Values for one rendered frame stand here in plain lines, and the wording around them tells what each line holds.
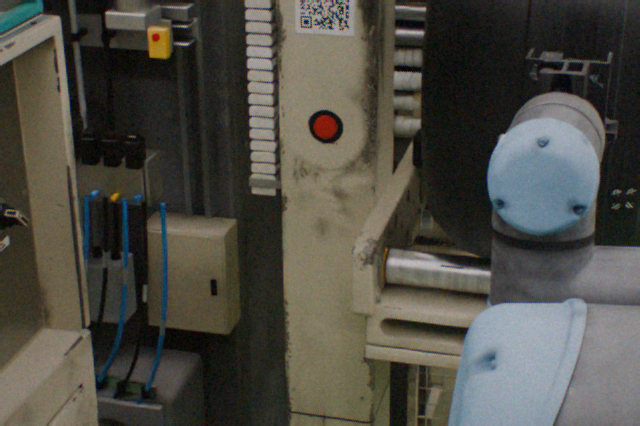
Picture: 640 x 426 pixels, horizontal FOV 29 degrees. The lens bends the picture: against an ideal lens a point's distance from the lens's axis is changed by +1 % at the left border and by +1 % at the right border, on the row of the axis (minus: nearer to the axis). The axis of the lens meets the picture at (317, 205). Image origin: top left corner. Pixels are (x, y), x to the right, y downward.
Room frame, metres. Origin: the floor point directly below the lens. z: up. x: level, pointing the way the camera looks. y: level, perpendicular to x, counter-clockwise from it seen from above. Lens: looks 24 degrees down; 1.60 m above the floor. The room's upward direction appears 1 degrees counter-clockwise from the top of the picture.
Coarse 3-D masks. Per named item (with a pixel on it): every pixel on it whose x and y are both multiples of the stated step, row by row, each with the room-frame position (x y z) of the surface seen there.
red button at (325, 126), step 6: (318, 120) 1.47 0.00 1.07; (324, 120) 1.47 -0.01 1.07; (330, 120) 1.47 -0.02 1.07; (318, 126) 1.47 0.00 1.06; (324, 126) 1.47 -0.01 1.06; (330, 126) 1.47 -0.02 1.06; (336, 126) 1.47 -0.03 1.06; (318, 132) 1.47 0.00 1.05; (324, 132) 1.47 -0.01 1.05; (330, 132) 1.47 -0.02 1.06
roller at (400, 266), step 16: (384, 256) 1.39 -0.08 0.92; (400, 256) 1.38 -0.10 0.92; (416, 256) 1.38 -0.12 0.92; (432, 256) 1.38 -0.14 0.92; (448, 256) 1.37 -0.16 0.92; (464, 256) 1.37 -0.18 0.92; (384, 272) 1.38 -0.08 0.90; (400, 272) 1.37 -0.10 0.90; (416, 272) 1.36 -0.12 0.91; (432, 272) 1.36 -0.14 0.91; (448, 272) 1.36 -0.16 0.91; (464, 272) 1.35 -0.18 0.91; (480, 272) 1.35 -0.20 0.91; (448, 288) 1.36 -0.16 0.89; (464, 288) 1.35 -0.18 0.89; (480, 288) 1.34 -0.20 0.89
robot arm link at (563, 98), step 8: (544, 96) 0.93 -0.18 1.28; (552, 96) 0.92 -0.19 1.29; (560, 96) 0.92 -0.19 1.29; (568, 96) 0.92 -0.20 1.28; (576, 96) 0.93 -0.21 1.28; (528, 104) 0.92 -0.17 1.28; (536, 104) 0.90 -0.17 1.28; (568, 104) 0.90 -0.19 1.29; (576, 104) 0.90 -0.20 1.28; (584, 104) 0.91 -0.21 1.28; (520, 112) 0.92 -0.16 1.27; (584, 112) 0.89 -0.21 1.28; (592, 112) 0.91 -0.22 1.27; (592, 120) 0.89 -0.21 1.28; (600, 120) 0.92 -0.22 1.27; (600, 128) 0.90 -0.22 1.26; (600, 136) 0.89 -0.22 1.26
